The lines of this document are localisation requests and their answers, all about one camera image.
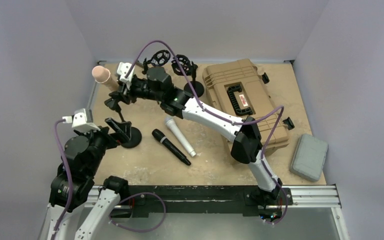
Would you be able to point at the tan hard plastic case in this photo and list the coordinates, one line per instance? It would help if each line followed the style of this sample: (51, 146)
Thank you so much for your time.
(236, 88)

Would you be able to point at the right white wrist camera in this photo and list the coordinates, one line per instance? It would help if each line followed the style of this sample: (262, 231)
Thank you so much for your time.
(125, 73)

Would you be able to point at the black round base shock-mount stand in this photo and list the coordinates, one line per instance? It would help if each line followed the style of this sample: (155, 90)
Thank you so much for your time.
(190, 69)

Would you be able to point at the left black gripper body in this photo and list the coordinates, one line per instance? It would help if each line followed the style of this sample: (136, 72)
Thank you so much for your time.
(102, 140)

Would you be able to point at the black clip microphone stand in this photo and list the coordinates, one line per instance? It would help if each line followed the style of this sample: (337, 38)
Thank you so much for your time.
(113, 104)

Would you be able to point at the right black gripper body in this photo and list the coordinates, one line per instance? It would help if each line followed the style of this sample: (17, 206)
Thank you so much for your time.
(137, 90)

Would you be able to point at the white microphone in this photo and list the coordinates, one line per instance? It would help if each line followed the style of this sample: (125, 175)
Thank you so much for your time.
(173, 127)

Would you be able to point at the beige microphone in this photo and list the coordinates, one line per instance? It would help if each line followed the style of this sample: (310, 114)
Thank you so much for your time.
(103, 76)

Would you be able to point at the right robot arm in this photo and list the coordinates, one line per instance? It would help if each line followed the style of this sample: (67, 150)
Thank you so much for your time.
(244, 134)

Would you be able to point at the black tripod microphone stand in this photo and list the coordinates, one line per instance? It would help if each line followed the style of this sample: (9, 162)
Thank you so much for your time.
(159, 59)

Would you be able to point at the black microphone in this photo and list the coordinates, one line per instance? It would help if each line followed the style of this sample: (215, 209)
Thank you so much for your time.
(162, 139)

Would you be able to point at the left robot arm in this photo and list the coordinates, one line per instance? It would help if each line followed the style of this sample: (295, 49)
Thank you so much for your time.
(81, 157)

